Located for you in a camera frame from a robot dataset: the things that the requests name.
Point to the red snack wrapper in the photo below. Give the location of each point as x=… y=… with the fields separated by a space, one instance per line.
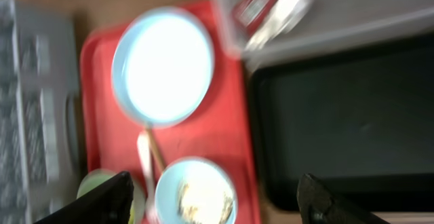
x=249 y=14

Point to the green saucer bowl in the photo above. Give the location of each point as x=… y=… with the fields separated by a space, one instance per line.
x=99 y=176

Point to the small light blue bowl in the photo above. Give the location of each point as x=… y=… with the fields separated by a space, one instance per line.
x=188 y=169

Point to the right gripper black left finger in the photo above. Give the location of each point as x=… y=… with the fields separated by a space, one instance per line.
x=109 y=203

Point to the grey dishwasher rack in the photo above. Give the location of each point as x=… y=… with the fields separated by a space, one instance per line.
x=40 y=159

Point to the white plastic fork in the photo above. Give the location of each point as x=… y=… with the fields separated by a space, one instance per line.
x=144 y=153

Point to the white paper napkin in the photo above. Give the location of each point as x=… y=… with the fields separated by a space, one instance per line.
x=282 y=18

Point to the large light blue plate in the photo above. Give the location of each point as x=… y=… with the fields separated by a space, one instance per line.
x=163 y=66

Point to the black waste tray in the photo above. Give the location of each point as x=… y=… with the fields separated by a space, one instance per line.
x=361 y=121

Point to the red plastic serving tray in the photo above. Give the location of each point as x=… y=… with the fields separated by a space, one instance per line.
x=218 y=130

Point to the wooden chopstick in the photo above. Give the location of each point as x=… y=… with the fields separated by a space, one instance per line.
x=160 y=162

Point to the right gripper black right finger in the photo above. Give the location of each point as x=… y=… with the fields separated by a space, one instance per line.
x=318 y=204

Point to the rice and food scraps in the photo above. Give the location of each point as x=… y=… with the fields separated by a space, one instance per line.
x=204 y=203

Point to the clear plastic waste bin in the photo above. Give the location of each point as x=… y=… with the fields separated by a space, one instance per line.
x=329 y=26

